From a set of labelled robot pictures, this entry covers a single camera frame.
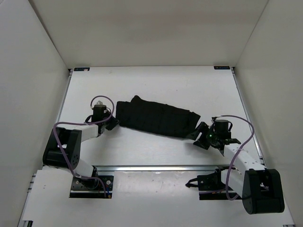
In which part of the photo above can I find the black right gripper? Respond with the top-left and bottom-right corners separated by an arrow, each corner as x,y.
186,122 -> 219,149

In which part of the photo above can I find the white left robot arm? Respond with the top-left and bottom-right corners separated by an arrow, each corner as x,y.
43,101 -> 119,188

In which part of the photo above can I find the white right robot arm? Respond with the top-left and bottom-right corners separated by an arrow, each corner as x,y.
185,117 -> 285,214

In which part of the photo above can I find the blue left corner label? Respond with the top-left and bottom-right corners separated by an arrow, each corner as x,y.
73,67 -> 90,71

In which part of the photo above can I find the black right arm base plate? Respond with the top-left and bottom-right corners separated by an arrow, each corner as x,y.
197,173 -> 228,201

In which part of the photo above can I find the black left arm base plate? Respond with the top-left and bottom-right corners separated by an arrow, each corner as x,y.
69,172 -> 114,199

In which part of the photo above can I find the blue corner label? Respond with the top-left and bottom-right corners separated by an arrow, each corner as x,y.
73,67 -> 90,71
214,66 -> 231,70

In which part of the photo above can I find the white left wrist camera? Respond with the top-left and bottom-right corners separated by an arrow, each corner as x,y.
95,101 -> 104,106

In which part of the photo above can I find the blue right corner label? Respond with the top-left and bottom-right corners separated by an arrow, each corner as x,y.
214,66 -> 231,70

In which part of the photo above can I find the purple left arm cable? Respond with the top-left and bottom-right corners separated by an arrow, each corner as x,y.
53,95 -> 116,199

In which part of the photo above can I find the black pleated skirt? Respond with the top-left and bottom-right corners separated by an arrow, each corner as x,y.
116,95 -> 201,138

